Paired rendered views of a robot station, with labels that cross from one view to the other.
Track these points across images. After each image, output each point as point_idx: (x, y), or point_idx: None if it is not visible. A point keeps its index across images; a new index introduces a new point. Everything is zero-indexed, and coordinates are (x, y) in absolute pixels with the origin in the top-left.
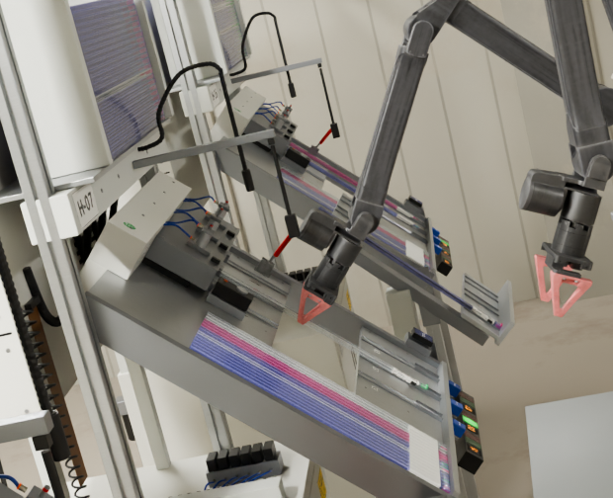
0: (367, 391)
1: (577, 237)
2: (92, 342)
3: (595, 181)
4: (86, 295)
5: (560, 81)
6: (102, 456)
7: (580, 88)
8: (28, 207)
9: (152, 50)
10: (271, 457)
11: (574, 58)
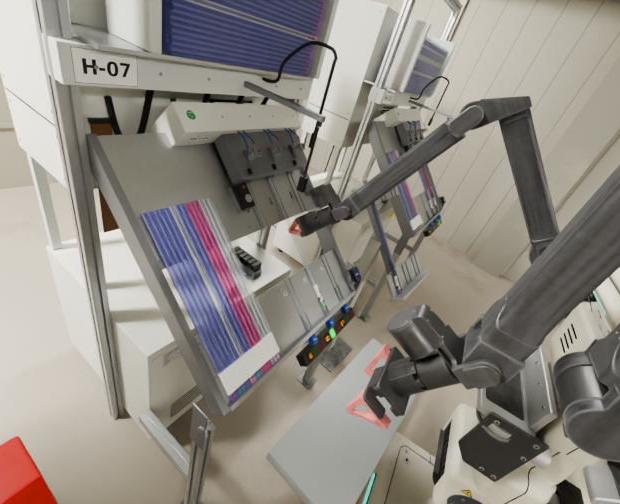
0: (275, 294)
1: (411, 387)
2: (73, 168)
3: (467, 377)
4: (86, 136)
5: (533, 264)
6: (75, 233)
7: (549, 296)
8: (38, 34)
9: (326, 28)
10: (252, 269)
11: (581, 262)
